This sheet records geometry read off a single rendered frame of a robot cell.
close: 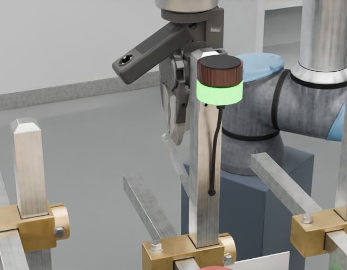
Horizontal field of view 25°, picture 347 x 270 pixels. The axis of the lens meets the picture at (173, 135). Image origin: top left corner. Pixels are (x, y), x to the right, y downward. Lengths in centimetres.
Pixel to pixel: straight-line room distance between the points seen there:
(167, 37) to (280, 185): 40
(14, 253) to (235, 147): 101
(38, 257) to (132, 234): 172
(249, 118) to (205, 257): 77
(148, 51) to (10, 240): 32
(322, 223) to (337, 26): 63
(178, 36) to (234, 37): 283
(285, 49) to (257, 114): 240
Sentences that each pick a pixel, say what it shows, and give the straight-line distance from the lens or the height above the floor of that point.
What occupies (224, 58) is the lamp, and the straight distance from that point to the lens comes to 103.
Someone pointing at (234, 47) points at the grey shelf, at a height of 24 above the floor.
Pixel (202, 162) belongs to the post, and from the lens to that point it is 110.
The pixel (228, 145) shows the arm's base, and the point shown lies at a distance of 194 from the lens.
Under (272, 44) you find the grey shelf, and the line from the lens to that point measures 431.
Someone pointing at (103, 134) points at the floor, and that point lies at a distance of 356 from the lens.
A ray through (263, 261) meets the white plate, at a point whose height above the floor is 79.
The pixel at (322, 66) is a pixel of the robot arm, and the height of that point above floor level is 90.
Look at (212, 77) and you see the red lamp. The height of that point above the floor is 116.
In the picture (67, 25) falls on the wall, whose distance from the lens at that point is 382.
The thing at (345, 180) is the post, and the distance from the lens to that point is 124.
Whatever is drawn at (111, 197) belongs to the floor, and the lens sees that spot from 305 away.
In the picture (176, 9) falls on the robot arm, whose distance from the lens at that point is 107.
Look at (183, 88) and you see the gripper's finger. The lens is 110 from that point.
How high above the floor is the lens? 152
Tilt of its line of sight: 25 degrees down
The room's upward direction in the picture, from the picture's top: straight up
